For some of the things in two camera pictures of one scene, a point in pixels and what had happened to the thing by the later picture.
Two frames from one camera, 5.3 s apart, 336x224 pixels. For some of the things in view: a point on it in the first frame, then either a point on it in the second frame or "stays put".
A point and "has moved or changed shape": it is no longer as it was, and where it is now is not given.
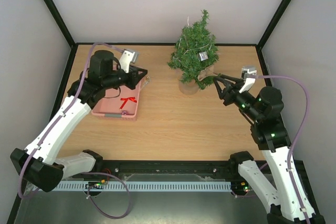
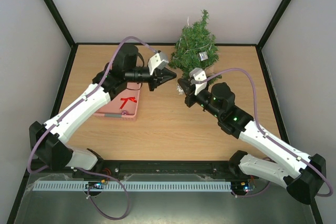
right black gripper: x=230 y=94 to x=191 y=98
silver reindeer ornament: x=146 y=80 has moved or changed shape
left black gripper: x=135 y=77 to x=157 y=80
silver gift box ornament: x=203 y=55 stays put
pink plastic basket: x=119 y=103 stays put
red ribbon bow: x=132 y=98 stays put
